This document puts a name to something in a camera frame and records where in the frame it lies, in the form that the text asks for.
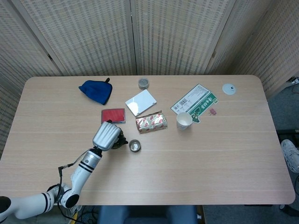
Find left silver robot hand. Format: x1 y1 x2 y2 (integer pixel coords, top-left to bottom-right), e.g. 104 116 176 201
92 121 122 152

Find small round tin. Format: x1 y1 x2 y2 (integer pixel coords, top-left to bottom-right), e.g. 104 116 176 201
128 139 142 154

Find white paper cup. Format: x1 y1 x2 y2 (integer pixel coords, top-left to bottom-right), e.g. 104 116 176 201
176 112 193 131

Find red ink pad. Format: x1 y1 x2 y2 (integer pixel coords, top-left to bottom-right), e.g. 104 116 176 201
100 108 127 125

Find blue cloth pouch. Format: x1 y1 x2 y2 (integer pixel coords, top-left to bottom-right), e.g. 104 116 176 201
78 77 113 106

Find white flat plastic box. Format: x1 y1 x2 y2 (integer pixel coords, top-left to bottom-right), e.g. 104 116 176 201
125 89 157 117

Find gold red foil packet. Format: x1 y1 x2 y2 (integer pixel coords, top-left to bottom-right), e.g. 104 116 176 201
135 111 168 134

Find small round patterned jar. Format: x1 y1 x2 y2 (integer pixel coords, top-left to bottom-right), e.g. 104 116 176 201
138 78 150 90

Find blue seat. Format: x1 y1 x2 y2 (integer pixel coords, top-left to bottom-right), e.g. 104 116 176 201
97 205 199 224

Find green white flattened carton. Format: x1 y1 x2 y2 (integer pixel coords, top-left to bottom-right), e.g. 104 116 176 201
170 84 220 124

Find woven folding screen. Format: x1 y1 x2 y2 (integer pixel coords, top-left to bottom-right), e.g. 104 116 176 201
0 0 299 161

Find white round table grommet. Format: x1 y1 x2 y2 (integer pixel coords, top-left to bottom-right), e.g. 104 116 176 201
222 83 237 96

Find white patterned sneaker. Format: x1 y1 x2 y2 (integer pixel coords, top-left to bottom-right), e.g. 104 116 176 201
281 139 299 174

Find white power strip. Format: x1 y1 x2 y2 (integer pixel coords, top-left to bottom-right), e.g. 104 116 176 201
286 76 299 87

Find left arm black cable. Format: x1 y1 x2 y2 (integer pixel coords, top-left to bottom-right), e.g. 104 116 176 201
48 155 87 221

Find floor cable bundle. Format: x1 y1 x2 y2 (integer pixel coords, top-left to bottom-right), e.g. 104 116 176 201
76 205 100 224

